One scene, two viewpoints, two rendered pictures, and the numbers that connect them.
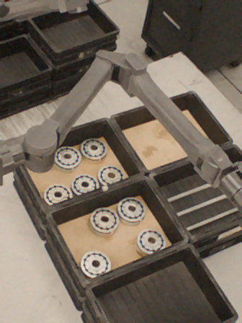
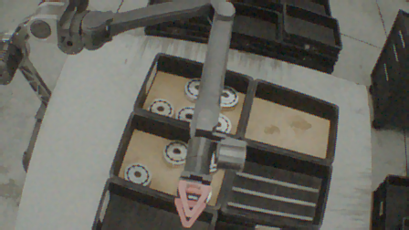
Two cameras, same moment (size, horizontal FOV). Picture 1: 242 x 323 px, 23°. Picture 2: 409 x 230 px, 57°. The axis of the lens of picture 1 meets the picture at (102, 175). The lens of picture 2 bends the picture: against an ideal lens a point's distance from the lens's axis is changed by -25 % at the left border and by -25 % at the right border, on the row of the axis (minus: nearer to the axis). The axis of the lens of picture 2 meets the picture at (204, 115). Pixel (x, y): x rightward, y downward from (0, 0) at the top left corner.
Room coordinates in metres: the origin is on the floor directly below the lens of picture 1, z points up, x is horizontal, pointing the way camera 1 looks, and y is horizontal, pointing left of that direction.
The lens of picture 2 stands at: (0.50, -0.69, 2.38)
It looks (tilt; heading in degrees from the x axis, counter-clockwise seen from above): 54 degrees down; 41
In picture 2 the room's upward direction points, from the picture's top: 12 degrees clockwise
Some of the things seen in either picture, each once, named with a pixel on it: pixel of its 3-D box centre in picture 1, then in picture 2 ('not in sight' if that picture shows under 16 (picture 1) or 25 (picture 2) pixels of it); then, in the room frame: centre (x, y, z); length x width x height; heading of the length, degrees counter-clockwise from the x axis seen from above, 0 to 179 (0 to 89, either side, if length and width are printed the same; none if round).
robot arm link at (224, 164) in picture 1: (235, 172); (219, 145); (0.97, -0.33, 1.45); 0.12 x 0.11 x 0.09; 43
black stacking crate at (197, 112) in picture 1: (168, 139); (292, 130); (1.56, -0.22, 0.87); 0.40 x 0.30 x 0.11; 127
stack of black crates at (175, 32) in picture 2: not in sight; (181, 19); (1.91, 0.89, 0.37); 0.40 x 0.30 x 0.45; 133
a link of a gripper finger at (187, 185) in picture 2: not in sight; (192, 201); (0.83, -0.41, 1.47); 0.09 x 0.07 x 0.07; 43
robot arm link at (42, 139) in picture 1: (85, 108); (154, 21); (1.09, 0.08, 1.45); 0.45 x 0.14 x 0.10; 162
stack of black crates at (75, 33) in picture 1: (70, 56); (306, 47); (2.45, 0.30, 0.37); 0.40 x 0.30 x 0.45; 133
